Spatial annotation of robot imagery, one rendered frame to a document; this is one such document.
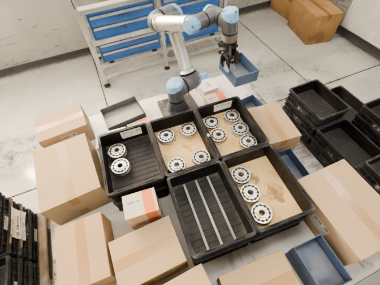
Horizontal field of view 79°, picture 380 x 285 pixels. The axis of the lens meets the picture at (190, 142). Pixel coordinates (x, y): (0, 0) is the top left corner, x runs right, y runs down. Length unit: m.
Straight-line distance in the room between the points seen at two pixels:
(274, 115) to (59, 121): 1.39
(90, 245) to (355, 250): 1.15
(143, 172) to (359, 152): 1.70
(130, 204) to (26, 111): 2.50
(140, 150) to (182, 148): 0.25
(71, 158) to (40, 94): 2.20
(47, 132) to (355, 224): 1.75
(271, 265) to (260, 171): 0.47
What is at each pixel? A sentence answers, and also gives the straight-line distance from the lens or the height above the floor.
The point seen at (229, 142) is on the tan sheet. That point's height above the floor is 0.83.
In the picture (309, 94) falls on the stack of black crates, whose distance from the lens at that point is 2.39.
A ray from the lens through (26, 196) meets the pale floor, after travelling 2.68.
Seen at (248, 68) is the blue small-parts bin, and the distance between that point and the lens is 1.52.
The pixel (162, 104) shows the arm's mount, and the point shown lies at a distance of 1.76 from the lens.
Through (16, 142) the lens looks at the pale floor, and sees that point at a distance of 3.17.
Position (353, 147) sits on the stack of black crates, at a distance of 2.29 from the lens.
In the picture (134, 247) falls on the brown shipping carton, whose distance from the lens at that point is 1.18.
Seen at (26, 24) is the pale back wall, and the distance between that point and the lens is 3.84.
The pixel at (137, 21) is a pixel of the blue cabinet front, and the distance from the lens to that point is 2.96.
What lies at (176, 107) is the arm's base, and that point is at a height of 0.81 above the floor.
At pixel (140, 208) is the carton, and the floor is 0.92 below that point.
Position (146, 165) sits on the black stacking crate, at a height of 0.83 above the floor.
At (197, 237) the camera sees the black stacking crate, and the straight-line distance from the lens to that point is 1.18.
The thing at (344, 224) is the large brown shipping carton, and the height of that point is 0.90.
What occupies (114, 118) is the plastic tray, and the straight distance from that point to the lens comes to 1.75.
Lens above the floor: 1.98
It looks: 54 degrees down
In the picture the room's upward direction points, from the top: 4 degrees counter-clockwise
